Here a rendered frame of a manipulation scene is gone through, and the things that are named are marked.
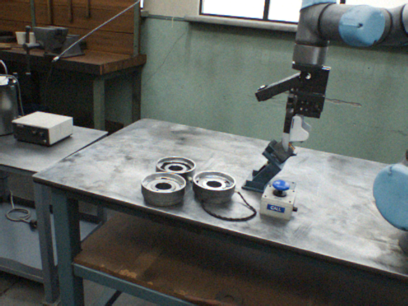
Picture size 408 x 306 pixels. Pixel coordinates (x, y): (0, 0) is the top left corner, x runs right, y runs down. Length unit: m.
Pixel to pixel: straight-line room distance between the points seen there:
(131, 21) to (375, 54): 1.53
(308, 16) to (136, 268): 0.77
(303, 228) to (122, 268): 0.51
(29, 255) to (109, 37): 1.58
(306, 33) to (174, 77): 1.87
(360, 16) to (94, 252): 0.90
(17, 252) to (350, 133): 1.93
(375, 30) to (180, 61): 1.96
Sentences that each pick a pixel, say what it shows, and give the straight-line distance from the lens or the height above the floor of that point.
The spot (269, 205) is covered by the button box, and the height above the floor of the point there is 0.83.
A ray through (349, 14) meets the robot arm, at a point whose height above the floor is 1.24.
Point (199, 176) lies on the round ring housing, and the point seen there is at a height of 0.83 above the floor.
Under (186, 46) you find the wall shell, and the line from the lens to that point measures 2.62.
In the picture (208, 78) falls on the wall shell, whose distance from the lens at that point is 2.59.
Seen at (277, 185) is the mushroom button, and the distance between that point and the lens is 0.87.
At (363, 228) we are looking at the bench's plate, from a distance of 0.94.
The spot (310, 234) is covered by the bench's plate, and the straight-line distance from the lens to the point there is 0.86.
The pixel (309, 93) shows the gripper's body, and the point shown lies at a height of 1.07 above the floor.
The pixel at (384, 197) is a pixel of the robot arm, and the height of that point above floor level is 0.96.
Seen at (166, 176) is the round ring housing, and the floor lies 0.83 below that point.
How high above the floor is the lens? 1.25
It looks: 22 degrees down
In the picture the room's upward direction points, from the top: 5 degrees clockwise
